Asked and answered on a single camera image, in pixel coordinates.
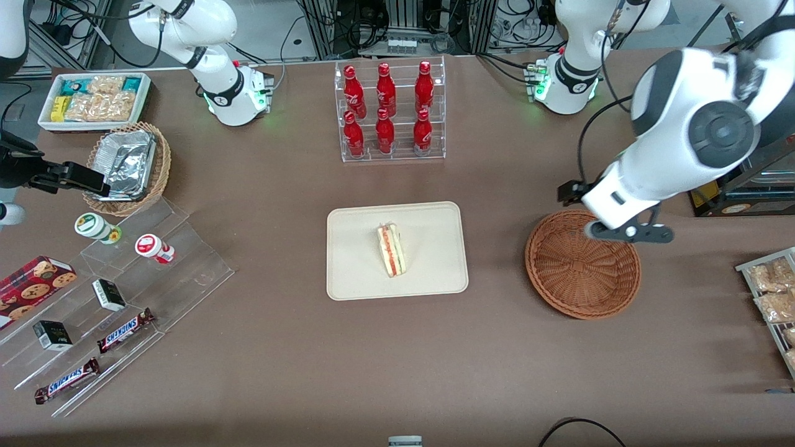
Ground cream rectangular serving tray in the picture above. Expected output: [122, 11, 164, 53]
[326, 201, 470, 302]

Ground stacked aluminium foil trays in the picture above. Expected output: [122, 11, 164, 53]
[90, 129, 157, 202]

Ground black box gold lettering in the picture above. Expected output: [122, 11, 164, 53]
[32, 320, 73, 352]

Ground light tan wicker basket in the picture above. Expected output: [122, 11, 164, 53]
[83, 121, 172, 217]

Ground black glass display cabinet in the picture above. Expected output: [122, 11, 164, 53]
[686, 124, 795, 218]

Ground clear acrylic stepped shelf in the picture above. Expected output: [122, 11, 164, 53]
[0, 196, 235, 418]

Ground triangular sandwich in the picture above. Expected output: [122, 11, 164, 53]
[376, 223, 409, 278]

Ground red cola bottle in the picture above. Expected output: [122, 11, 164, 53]
[343, 65, 367, 119]
[414, 60, 435, 115]
[413, 109, 433, 156]
[375, 108, 396, 155]
[343, 111, 365, 158]
[376, 62, 397, 117]

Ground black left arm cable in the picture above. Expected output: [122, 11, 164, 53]
[576, 93, 634, 187]

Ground red strawberry yogurt cup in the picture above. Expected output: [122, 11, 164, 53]
[135, 233, 176, 265]

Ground grey metal snack tray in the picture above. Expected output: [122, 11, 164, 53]
[735, 246, 795, 381]

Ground white rectangular snack bin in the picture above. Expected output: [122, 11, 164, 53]
[37, 72, 153, 133]

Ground small black white-label box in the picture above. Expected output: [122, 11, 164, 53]
[92, 278, 127, 312]

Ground dark brown round wicker basket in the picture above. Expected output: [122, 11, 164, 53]
[525, 209, 642, 320]

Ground Snickers chocolate bar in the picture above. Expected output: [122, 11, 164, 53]
[34, 357, 101, 405]
[96, 308, 156, 354]

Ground green sunflower yogurt cup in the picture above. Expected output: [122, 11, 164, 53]
[75, 212, 122, 245]

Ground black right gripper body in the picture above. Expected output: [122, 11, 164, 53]
[0, 130, 60, 193]

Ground red chocolate chip cookie box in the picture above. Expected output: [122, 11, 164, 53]
[0, 255, 78, 330]

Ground clear acrylic bottle rack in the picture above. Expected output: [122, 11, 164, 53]
[334, 56, 447, 163]

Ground black looped table cable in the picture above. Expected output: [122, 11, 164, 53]
[537, 418, 627, 447]

